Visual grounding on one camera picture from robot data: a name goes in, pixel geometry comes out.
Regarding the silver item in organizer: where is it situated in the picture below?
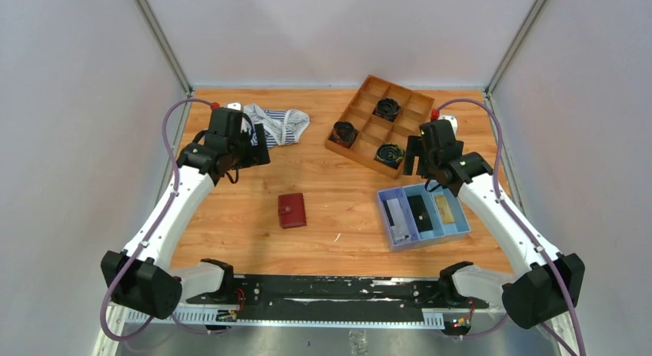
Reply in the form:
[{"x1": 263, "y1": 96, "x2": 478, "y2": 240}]
[{"x1": 383, "y1": 198, "x2": 411, "y2": 245}]

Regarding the black yellow rolled belt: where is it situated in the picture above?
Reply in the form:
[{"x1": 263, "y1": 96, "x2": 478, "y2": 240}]
[{"x1": 374, "y1": 143, "x2": 405, "y2": 169}]

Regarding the black item in organizer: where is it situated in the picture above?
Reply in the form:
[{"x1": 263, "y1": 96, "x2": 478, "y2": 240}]
[{"x1": 407, "y1": 195, "x2": 433, "y2": 232}]

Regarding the black rolled belt top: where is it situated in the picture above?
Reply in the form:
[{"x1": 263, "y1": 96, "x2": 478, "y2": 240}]
[{"x1": 373, "y1": 98, "x2": 401, "y2": 122}]

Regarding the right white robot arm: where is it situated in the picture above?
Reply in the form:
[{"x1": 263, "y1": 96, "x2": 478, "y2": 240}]
[{"x1": 404, "y1": 120, "x2": 585, "y2": 329}]

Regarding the wooden compartment tray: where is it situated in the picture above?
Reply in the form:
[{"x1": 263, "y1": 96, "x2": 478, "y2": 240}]
[{"x1": 324, "y1": 75, "x2": 434, "y2": 179}]

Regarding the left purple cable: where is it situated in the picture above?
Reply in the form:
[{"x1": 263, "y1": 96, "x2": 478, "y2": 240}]
[{"x1": 99, "y1": 98, "x2": 221, "y2": 343}]

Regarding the black rolled belt left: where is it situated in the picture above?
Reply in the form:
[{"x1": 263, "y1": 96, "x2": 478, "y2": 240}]
[{"x1": 329, "y1": 121, "x2": 358, "y2": 148}]

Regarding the striped blue white cloth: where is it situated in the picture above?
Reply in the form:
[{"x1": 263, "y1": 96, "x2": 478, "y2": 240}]
[{"x1": 243, "y1": 104, "x2": 311, "y2": 149}]

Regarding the gold item in organizer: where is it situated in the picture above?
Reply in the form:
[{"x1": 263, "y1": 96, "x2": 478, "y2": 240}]
[{"x1": 434, "y1": 195, "x2": 455, "y2": 225}]

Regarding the white slotted cable duct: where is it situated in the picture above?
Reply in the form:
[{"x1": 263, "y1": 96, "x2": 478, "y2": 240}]
[{"x1": 125, "y1": 308, "x2": 445, "y2": 329}]

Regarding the blue plastic organizer box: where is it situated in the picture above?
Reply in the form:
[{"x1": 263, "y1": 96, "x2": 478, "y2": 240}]
[{"x1": 377, "y1": 184, "x2": 471, "y2": 252}]

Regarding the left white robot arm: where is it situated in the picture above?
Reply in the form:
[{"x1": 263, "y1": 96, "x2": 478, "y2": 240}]
[{"x1": 100, "y1": 102, "x2": 270, "y2": 319}]

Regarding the red leather card holder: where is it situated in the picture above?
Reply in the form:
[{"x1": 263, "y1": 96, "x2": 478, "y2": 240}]
[{"x1": 278, "y1": 193, "x2": 307, "y2": 229}]

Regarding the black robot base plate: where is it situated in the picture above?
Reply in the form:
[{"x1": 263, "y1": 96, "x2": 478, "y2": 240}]
[{"x1": 186, "y1": 274, "x2": 489, "y2": 329}]

